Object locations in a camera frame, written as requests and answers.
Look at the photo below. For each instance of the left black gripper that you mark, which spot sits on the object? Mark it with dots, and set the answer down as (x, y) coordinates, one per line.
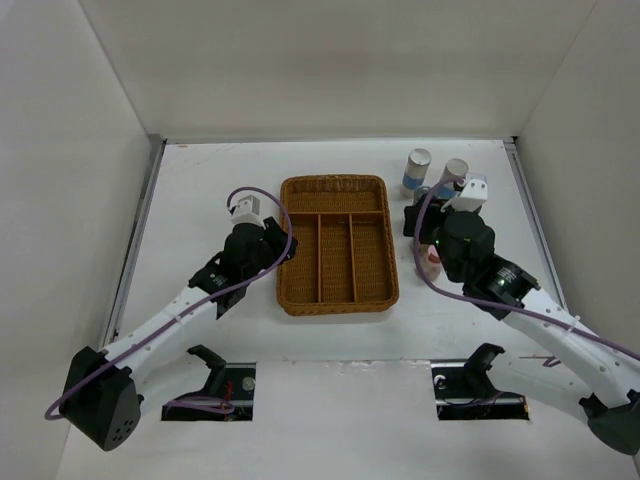
(277, 240)

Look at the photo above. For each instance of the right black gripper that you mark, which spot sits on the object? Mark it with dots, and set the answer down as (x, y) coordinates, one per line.
(431, 211)

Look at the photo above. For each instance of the pink-lid condiment bottle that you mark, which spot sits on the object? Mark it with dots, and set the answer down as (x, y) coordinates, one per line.
(430, 261)

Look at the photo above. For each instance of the blue-label beige-lid shaker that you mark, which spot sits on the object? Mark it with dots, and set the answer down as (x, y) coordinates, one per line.
(454, 170)

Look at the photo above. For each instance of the blue-label silver-lid shaker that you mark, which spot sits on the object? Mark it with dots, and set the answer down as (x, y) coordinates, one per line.
(418, 163)

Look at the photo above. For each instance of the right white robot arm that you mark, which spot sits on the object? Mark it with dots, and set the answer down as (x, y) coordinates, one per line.
(586, 376)

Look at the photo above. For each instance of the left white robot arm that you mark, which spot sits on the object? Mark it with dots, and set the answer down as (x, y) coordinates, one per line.
(164, 363)

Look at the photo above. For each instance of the brown wicker divided tray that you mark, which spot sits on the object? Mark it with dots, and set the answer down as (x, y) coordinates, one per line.
(345, 258)

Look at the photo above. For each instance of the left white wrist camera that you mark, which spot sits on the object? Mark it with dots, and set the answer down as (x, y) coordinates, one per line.
(246, 210)

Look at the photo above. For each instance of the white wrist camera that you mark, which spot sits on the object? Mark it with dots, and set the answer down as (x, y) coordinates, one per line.
(470, 199)
(246, 210)

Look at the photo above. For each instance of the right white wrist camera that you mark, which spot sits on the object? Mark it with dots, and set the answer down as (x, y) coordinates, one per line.
(470, 199)

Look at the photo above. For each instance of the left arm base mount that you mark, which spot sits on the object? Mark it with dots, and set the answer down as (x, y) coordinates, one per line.
(227, 394)

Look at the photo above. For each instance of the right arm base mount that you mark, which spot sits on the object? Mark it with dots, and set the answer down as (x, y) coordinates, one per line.
(463, 391)

